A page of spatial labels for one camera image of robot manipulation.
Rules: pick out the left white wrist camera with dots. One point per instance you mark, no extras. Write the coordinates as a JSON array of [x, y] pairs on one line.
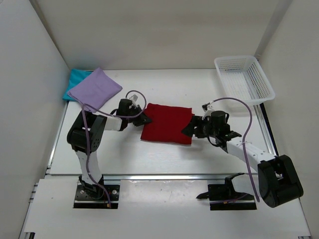
[[134, 97]]

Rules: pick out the aluminium rail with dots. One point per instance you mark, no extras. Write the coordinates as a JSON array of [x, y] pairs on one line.
[[164, 177], [266, 130]]

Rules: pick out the white plastic basket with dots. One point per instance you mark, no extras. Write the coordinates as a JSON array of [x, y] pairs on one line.
[[242, 77]]

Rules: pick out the aluminium front rail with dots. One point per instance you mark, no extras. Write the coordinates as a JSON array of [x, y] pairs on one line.
[[164, 177]]

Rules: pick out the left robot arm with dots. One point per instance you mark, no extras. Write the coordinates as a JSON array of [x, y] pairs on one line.
[[86, 134]]

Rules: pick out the red t shirt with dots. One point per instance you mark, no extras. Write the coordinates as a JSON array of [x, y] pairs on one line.
[[167, 124]]

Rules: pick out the teal t shirt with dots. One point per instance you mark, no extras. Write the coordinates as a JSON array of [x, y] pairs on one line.
[[76, 77]]

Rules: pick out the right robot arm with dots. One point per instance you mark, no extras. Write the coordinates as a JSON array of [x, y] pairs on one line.
[[276, 182]]

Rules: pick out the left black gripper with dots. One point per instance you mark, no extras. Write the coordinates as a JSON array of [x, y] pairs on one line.
[[143, 119]]

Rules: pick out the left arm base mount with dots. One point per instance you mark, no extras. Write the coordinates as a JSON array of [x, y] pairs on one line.
[[83, 200]]

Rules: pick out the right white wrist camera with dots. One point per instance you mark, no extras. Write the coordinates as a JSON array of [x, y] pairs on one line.
[[208, 109]]

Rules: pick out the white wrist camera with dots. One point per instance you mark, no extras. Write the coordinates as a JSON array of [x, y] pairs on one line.
[[134, 97], [208, 109]]

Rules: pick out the purple t shirt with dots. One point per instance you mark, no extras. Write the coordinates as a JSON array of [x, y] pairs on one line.
[[95, 90]]

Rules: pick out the aluminium right side rail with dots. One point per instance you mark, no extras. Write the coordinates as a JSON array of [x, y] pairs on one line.
[[266, 130]]

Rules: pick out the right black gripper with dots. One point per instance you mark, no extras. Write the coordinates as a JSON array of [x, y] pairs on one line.
[[197, 121]]

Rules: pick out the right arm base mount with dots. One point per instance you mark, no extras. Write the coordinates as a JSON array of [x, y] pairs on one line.
[[224, 197]]

